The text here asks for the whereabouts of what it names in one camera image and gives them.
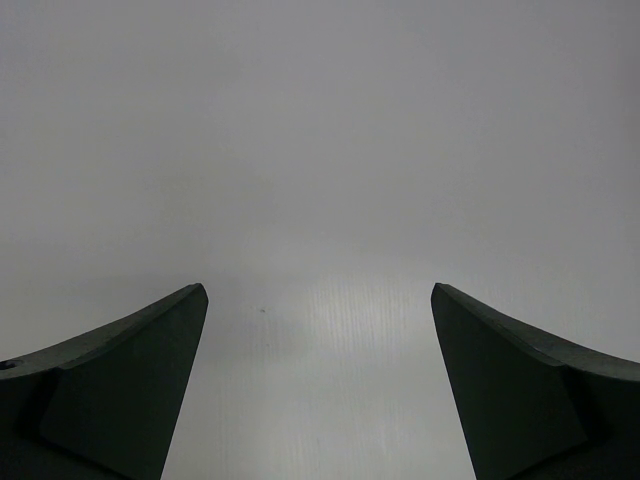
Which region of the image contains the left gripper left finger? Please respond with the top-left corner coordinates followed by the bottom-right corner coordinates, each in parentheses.
top-left (1, 283), bottom-right (208, 479)

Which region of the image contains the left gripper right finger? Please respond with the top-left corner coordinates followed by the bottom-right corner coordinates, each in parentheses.
top-left (431, 283), bottom-right (639, 479)

